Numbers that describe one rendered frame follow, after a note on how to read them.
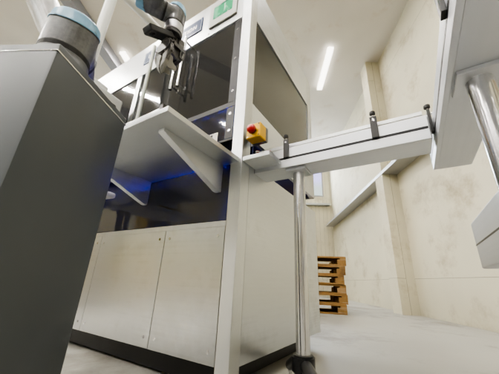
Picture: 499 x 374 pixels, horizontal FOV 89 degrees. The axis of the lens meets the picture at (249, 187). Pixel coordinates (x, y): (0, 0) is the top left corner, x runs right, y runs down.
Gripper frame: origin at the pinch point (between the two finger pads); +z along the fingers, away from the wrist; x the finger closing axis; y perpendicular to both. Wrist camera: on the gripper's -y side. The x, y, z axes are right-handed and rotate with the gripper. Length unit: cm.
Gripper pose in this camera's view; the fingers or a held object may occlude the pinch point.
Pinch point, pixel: (160, 69)
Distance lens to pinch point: 109.2
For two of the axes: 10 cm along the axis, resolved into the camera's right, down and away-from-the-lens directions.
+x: -8.3, 1.6, 5.3
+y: 5.5, 3.2, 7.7
